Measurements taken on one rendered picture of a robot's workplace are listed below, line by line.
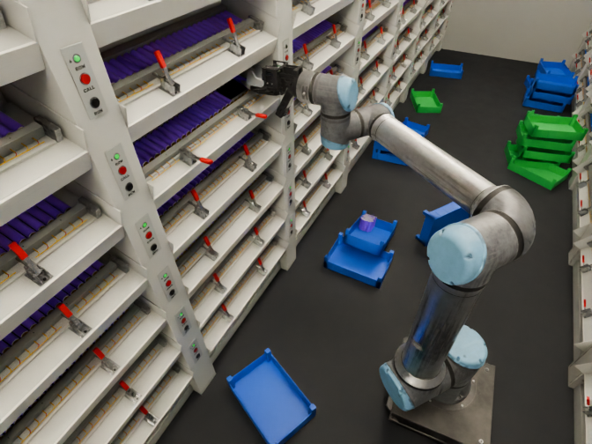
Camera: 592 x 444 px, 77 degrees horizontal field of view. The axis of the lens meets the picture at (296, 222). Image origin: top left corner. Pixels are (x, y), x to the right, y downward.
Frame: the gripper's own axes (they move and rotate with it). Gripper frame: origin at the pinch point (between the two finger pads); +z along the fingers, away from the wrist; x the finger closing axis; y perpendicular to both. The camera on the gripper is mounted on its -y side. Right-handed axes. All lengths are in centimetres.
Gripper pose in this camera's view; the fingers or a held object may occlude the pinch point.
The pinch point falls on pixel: (247, 83)
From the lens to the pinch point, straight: 129.9
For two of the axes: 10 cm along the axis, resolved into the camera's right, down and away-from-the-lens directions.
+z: -8.8, -2.9, 3.7
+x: -4.7, 6.1, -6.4
